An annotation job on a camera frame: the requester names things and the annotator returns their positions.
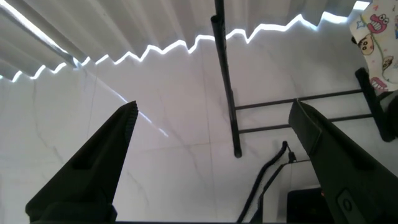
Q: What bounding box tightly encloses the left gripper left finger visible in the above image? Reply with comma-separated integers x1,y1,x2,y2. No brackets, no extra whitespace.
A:
25,100,139,222

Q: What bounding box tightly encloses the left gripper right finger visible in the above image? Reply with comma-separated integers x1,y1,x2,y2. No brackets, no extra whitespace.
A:
288,98,398,222

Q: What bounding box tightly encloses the cream printed garment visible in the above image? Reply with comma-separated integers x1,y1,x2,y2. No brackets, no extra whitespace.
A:
348,0,398,93

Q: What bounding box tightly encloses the black clothes rack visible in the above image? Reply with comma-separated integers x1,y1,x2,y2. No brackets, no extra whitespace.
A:
210,0,396,159

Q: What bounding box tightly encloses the white curtain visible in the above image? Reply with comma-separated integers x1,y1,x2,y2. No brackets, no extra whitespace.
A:
0,0,373,83

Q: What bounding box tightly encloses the black cable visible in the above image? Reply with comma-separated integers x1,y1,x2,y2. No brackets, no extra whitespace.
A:
236,140,298,222

